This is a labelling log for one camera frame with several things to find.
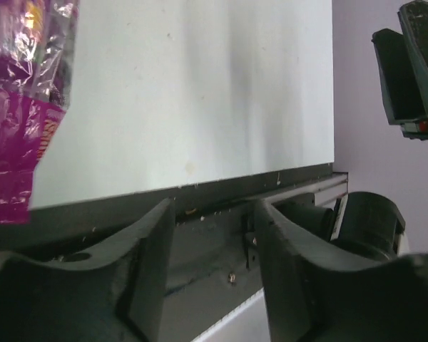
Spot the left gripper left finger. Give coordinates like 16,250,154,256
0,199,175,341

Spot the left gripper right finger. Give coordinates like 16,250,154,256
254,200,428,341

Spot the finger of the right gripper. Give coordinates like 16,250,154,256
398,1,428,116
372,28,426,125

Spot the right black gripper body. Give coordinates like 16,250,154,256
400,118,428,141

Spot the purple grape candy bag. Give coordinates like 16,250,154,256
0,1,79,224

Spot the aluminium rail frame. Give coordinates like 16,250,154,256
309,172,349,207

